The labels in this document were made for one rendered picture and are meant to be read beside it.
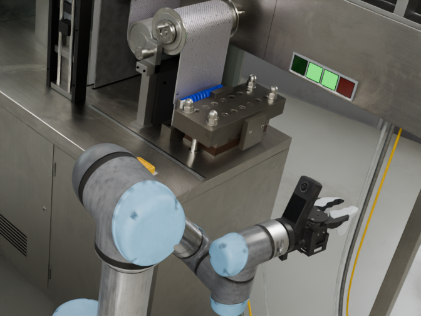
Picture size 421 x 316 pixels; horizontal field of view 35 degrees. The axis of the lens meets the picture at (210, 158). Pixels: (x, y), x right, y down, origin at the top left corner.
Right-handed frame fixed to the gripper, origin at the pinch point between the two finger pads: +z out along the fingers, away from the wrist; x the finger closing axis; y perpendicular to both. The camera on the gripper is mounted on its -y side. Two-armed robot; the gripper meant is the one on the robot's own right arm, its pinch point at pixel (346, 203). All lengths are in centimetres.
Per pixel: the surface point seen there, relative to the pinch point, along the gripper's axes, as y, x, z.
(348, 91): -1, -48, 53
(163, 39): -11, -88, 9
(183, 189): 26, -59, 0
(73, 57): 2, -118, -6
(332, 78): -3, -54, 52
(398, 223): 112, -95, 174
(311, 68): -4, -62, 50
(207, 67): 0, -87, 27
